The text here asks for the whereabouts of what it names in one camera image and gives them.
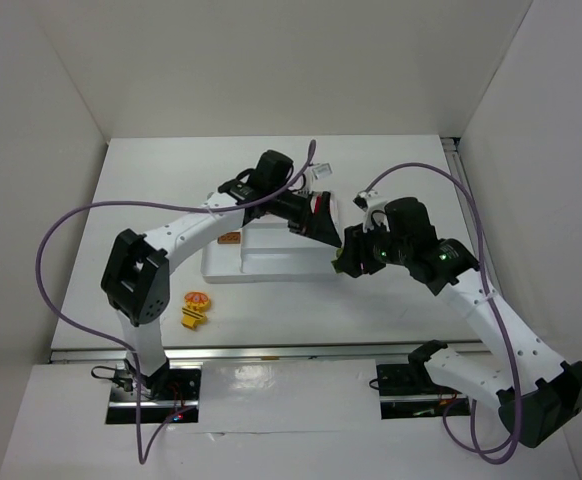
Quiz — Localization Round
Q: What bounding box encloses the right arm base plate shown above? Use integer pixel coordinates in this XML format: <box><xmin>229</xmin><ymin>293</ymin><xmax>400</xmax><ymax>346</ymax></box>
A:
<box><xmin>368</xmin><ymin>363</ymin><xmax>470</xmax><ymax>420</ymax></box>

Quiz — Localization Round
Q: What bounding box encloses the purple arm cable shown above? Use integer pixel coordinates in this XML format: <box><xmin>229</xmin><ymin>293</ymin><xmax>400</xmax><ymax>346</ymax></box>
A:
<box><xmin>35</xmin><ymin>139</ymin><xmax>318</xmax><ymax>466</ymax></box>
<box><xmin>365</xmin><ymin>162</ymin><xmax>523</xmax><ymax>463</ymax></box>

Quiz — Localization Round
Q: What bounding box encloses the green lego piece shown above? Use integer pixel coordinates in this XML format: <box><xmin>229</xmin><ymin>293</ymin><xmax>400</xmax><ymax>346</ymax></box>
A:
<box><xmin>331</xmin><ymin>248</ymin><xmax>343</xmax><ymax>274</ymax></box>

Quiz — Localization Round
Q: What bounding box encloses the aluminium front rail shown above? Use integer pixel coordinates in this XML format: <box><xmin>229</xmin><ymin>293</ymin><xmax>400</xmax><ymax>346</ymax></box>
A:
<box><xmin>48</xmin><ymin>340</ymin><xmax>492</xmax><ymax>365</ymax></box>

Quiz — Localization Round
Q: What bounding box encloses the aluminium right side rail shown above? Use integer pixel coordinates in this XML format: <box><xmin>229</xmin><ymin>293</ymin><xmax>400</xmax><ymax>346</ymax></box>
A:
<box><xmin>440</xmin><ymin>135</ymin><xmax>502</xmax><ymax>301</ymax></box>

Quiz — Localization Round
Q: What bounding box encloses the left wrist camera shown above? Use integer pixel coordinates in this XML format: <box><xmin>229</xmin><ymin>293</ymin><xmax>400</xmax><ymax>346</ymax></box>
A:
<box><xmin>308</xmin><ymin>163</ymin><xmax>333</xmax><ymax>181</ymax></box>

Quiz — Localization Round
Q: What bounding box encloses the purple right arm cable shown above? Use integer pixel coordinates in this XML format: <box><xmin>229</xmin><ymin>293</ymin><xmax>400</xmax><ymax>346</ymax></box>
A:
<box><xmin>365</xmin><ymin>162</ymin><xmax>523</xmax><ymax>463</ymax></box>

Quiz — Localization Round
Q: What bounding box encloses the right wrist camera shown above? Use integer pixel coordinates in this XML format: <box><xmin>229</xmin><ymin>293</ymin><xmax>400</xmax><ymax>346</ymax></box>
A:
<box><xmin>353</xmin><ymin>190</ymin><xmax>387</xmax><ymax>213</ymax></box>

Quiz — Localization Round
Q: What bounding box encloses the brown lego plate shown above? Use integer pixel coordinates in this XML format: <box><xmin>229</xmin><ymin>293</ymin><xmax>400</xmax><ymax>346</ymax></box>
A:
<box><xmin>217</xmin><ymin>231</ymin><xmax>242</xmax><ymax>245</ymax></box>

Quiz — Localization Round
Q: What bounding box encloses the aluminium rail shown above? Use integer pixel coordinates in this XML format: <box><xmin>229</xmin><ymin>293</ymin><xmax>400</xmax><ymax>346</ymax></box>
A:
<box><xmin>440</xmin><ymin>135</ymin><xmax>502</xmax><ymax>301</ymax></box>
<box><xmin>48</xmin><ymin>340</ymin><xmax>492</xmax><ymax>365</ymax></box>

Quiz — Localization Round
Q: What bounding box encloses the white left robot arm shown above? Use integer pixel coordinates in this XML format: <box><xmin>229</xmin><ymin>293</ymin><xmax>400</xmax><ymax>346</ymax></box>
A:
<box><xmin>101</xmin><ymin>150</ymin><xmax>342</xmax><ymax>393</ymax></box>

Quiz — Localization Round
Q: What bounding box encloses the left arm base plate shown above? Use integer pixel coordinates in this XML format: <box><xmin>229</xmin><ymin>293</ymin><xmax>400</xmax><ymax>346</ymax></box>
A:
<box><xmin>90</xmin><ymin>365</ymin><xmax>202</xmax><ymax>425</ymax></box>

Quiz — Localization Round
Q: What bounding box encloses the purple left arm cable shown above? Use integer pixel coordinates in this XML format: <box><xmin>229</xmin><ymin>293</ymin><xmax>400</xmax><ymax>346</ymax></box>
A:
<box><xmin>35</xmin><ymin>139</ymin><xmax>318</xmax><ymax>466</ymax></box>

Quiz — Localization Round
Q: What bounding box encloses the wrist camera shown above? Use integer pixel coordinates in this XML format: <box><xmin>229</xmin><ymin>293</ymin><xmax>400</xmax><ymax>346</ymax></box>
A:
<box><xmin>353</xmin><ymin>190</ymin><xmax>387</xmax><ymax>213</ymax></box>
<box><xmin>308</xmin><ymin>163</ymin><xmax>333</xmax><ymax>181</ymax></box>

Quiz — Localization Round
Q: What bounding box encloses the yellow orange lego stack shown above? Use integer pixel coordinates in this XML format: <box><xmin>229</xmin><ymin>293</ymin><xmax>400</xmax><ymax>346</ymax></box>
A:
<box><xmin>181</xmin><ymin>291</ymin><xmax>211</xmax><ymax>330</ymax></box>

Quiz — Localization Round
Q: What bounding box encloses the white divided sorting tray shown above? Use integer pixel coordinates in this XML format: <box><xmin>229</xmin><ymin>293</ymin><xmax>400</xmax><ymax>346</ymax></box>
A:
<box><xmin>201</xmin><ymin>191</ymin><xmax>341</xmax><ymax>284</ymax></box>

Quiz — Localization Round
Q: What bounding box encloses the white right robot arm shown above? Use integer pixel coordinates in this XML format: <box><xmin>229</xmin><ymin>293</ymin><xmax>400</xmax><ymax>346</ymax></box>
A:
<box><xmin>334</xmin><ymin>191</ymin><xmax>582</xmax><ymax>448</ymax></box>

